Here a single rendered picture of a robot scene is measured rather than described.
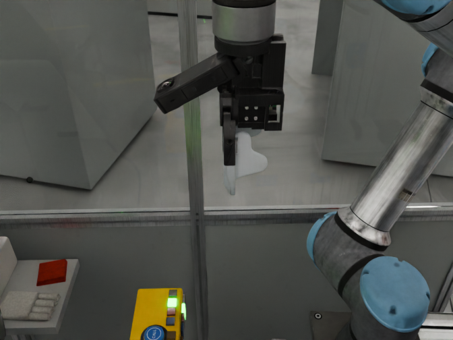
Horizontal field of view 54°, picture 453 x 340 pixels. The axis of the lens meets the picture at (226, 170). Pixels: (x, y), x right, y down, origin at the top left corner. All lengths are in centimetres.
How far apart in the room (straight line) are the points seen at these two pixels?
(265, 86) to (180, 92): 11
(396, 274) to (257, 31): 50
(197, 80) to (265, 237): 89
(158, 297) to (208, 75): 59
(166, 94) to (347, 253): 48
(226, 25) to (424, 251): 120
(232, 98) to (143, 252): 94
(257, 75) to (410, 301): 46
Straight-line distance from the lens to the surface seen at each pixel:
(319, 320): 103
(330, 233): 89
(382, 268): 84
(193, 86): 56
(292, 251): 144
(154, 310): 100
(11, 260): 145
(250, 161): 59
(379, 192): 85
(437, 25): 52
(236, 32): 52
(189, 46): 105
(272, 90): 57
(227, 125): 56
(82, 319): 173
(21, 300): 136
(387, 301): 80
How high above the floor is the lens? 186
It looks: 35 degrees down
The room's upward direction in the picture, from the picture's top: straight up
